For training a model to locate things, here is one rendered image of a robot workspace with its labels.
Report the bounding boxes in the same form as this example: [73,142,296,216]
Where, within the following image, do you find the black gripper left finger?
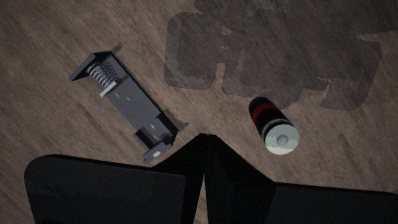
[24,133,209,224]

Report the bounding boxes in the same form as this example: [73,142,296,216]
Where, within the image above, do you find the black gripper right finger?
[204,134,398,224]

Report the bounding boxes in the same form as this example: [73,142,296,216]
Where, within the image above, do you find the black cylindrical battery with red band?
[249,97,300,154]

